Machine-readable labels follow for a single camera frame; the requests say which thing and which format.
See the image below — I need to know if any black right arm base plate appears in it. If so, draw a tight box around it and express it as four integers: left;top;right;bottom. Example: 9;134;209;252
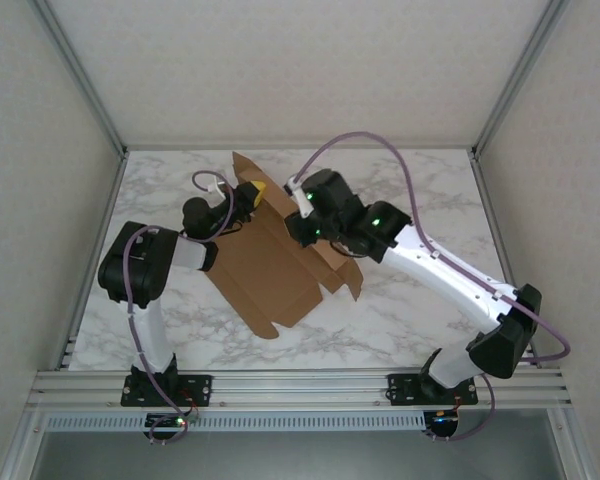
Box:
387;372;480;406

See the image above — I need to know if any aluminium table end rail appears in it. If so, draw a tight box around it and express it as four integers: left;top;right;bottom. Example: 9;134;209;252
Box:
123;143;477;153

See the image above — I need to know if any grey slotted cable duct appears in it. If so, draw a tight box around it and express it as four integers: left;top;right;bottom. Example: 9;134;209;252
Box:
44;412;426;432

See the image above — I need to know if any aluminium frame post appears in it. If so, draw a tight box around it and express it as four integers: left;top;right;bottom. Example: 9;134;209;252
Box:
27;0;130;160
469;0;572;160

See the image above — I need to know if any aluminium table side rail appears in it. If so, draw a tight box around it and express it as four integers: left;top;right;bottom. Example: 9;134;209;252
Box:
54;149;130;372
468;149;540;370

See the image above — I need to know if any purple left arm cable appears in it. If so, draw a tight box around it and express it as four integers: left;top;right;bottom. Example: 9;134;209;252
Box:
124;169;239;446

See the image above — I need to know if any aluminium mounting rail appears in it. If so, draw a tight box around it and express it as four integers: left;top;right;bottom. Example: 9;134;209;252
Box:
27;368;574;412

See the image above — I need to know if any brown cardboard box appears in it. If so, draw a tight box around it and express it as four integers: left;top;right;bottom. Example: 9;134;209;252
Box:
199;151;365;341

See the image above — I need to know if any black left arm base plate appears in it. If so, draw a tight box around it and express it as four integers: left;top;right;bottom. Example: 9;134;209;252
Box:
121;373;214;407

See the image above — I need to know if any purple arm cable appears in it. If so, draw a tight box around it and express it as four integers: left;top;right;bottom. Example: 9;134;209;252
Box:
124;169;239;446
292;130;571;444

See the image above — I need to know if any small controller board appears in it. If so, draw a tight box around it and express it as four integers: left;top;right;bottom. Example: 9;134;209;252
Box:
144;412;187;430
426;409;460;427

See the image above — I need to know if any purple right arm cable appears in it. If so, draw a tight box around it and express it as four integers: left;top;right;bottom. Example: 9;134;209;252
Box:
292;130;571;444

